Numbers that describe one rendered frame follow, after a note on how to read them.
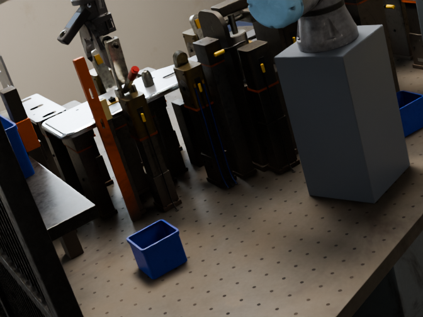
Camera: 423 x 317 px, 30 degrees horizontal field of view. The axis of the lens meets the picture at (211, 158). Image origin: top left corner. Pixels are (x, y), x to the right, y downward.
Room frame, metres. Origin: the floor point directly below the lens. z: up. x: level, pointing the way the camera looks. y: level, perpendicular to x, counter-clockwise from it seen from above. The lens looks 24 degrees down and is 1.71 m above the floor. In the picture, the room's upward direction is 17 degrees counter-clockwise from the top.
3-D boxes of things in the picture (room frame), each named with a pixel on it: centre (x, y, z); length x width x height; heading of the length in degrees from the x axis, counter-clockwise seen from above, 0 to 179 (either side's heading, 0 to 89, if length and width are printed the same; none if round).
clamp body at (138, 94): (2.05, 0.15, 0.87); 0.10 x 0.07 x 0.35; 24
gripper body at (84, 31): (2.23, 0.20, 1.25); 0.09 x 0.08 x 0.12; 114
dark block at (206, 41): (2.12, -0.08, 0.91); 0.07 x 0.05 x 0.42; 24
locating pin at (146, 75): (2.27, 0.11, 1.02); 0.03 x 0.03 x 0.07
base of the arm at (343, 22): (1.86, -0.36, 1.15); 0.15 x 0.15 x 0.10
